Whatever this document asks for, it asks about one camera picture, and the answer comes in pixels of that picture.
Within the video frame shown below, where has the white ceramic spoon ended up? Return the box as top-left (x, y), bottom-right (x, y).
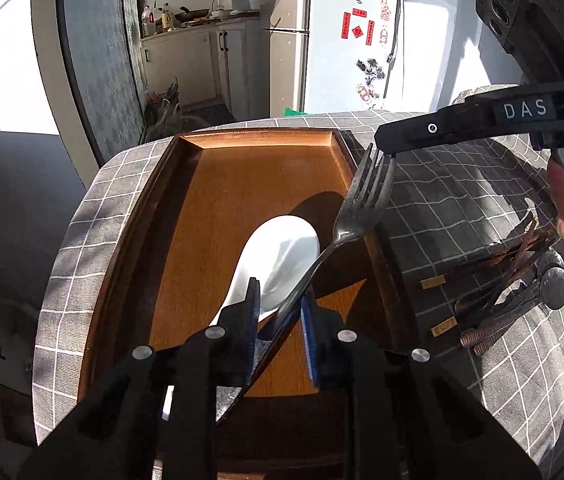
top-left (162, 215), bottom-right (321, 421)

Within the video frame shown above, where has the dark striped floor mat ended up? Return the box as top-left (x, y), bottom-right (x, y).
top-left (182, 102), bottom-right (235, 126)

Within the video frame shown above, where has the brown wooden chopstick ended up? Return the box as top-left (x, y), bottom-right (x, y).
top-left (421, 232), bottom-right (557, 291)
top-left (502, 215), bottom-right (540, 293)
top-left (453, 245), bottom-right (555, 313)
top-left (430, 280), bottom-right (542, 337)

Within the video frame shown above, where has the group of fridge magnets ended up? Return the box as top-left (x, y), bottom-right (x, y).
top-left (341, 0), bottom-right (395, 108)

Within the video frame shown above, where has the dark metal fork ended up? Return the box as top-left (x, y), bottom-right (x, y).
top-left (214, 142), bottom-right (397, 428)

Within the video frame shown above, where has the black wok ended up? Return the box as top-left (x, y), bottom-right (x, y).
top-left (177, 6), bottom-right (211, 24)

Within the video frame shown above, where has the translucent plastic bag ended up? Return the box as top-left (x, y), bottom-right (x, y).
top-left (144, 77), bottom-right (183, 133)

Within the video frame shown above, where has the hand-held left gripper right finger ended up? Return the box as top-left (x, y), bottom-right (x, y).
top-left (301, 295), bottom-right (543, 480)

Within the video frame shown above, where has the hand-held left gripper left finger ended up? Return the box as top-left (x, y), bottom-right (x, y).
top-left (17, 279), bottom-right (261, 480)

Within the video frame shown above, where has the grey patterned sliding door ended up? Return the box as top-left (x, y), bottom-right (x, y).
top-left (57, 0), bottom-right (147, 163)

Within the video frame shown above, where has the brown wooden tray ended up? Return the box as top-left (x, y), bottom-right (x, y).
top-left (78, 127), bottom-right (420, 480)

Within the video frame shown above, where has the white kitchen cabinet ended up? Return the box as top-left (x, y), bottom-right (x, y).
top-left (139, 15), bottom-right (263, 111)

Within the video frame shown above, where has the grey checked tablecloth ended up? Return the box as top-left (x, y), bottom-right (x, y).
top-left (34, 85), bottom-right (564, 480)

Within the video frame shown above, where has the white refrigerator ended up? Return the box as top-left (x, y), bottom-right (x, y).
top-left (268, 0), bottom-right (405, 117)

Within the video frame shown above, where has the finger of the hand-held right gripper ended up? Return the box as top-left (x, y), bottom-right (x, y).
top-left (376, 96), bottom-right (535, 157)

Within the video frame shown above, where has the black cable on refrigerator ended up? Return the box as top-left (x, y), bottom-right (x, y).
top-left (387, 0), bottom-right (404, 68)

